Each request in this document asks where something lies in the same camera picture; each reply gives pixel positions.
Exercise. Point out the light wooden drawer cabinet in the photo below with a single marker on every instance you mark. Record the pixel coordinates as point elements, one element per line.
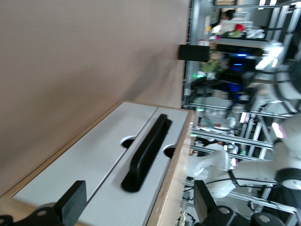
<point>174,188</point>

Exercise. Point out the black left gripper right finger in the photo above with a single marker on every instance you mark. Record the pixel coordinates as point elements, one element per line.
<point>204,202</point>

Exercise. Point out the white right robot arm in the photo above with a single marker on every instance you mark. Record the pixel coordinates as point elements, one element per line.
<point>254,169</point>

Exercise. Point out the aluminium frame rack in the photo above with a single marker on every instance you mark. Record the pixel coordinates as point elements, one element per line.
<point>277,18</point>

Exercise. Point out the black rounded cylinder object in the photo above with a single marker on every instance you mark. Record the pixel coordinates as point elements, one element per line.
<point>194,53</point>

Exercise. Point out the plain white drawer front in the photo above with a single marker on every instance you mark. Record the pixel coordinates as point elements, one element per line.
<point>82,160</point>

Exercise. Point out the person with dark hair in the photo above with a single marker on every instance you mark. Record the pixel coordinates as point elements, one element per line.
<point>227,15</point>

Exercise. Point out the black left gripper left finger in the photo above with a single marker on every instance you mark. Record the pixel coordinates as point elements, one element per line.
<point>75,200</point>

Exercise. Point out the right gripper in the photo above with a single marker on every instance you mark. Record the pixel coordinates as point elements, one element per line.
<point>235,50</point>

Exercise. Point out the red background object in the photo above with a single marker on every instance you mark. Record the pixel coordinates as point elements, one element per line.
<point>239,27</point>

